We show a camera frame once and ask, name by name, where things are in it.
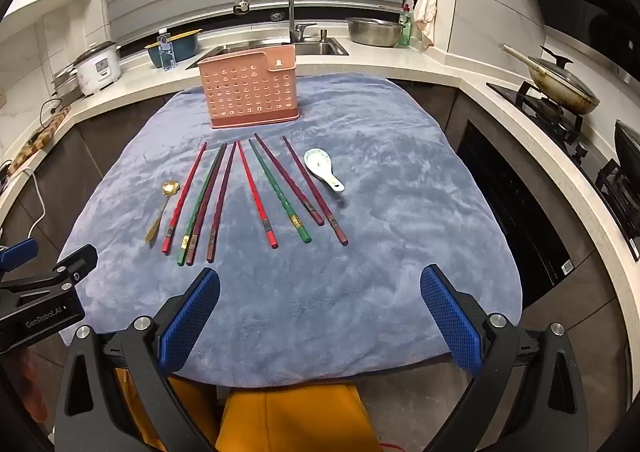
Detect green dish soap bottle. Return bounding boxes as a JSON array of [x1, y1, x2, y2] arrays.
[[398, 4, 415, 47]]

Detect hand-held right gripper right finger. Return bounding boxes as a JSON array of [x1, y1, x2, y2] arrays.
[[419, 264, 591, 452]]

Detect clear plastic water bottle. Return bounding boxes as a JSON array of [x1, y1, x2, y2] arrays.
[[157, 28, 177, 71]]

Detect black built-in oven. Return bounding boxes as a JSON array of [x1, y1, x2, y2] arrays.
[[456, 119, 576, 287]]

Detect gold metal spoon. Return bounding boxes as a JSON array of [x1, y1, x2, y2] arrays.
[[145, 182, 182, 243]]

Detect dark base cabinet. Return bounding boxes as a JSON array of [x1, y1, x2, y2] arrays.
[[0, 94, 201, 253]]

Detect stainless steel sink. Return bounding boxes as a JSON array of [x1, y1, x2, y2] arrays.
[[186, 36, 350, 70]]

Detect steel steamer pot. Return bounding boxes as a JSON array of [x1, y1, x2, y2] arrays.
[[51, 66, 83, 102]]

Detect white ceramic soup spoon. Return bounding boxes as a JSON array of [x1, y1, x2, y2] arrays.
[[304, 148, 346, 193]]

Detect brown patterned board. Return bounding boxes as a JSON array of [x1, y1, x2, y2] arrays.
[[10, 112, 66, 173]]

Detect frying pan with glass lid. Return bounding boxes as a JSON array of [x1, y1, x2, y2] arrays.
[[502, 44, 601, 115]]

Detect dark wok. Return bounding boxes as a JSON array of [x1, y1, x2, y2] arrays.
[[614, 119, 640, 193]]

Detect white cable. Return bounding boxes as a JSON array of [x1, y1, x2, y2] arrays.
[[20, 167, 48, 237]]

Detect blue bowl with yellow rim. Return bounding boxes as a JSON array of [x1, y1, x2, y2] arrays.
[[145, 29, 203, 68]]

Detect pink perforated utensil holder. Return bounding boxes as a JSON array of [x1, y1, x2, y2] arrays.
[[197, 44, 304, 130]]

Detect white hanging cloth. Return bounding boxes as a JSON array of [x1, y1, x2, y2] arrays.
[[414, 0, 440, 51]]

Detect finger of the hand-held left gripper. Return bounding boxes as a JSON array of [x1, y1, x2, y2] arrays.
[[50, 244, 99, 291], [0, 238, 40, 277]]

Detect appliance power cable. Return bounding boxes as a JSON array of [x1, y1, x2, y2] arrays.
[[40, 99, 62, 130]]

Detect stainless steel colander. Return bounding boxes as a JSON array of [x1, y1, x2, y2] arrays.
[[346, 16, 406, 47]]

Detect black gas stove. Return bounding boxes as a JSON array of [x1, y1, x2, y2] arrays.
[[487, 79, 640, 263]]

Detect green chopstick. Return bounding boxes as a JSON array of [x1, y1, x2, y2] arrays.
[[176, 144, 226, 267], [248, 138, 312, 243]]

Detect chrome kitchen faucet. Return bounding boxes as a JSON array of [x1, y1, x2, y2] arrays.
[[232, 0, 318, 43]]

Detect red chopstick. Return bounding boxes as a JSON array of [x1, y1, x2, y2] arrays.
[[236, 140, 278, 249], [162, 142, 208, 255]]

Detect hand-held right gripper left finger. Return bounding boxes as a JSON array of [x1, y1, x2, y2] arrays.
[[52, 268, 221, 452]]

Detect white rice cooker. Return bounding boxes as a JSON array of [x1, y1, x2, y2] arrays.
[[74, 42, 122, 97]]

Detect yellow trousers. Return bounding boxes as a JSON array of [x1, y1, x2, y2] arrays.
[[115, 367, 383, 452]]

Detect maroon chopstick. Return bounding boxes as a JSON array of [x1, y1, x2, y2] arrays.
[[206, 142, 238, 263], [282, 135, 349, 247], [186, 144, 229, 266], [254, 133, 325, 227]]

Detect blue fleece towel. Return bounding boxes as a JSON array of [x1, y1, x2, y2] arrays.
[[59, 73, 523, 389]]

